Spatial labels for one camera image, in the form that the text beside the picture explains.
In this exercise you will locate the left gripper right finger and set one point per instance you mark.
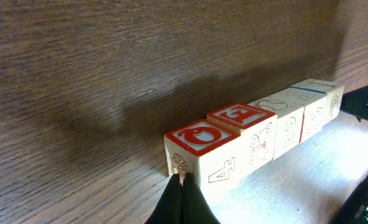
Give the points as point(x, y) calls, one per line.
point(195, 209)

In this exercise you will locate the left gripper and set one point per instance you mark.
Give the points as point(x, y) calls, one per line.
point(355, 209)

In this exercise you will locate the wooden block blue side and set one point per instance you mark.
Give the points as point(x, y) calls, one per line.
point(215, 155)

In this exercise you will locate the wooden block green side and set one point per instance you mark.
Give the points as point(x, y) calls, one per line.
point(256, 127)

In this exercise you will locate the small wooden block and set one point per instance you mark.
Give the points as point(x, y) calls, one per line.
point(331, 90)

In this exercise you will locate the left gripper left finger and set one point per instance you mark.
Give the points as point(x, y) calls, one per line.
point(168, 209)

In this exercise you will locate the wooden block blue edge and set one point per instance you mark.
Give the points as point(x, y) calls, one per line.
point(313, 103)

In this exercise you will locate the plain wooden block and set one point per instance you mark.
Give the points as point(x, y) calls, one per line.
point(289, 122)

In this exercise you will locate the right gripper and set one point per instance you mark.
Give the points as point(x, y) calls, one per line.
point(356, 103)

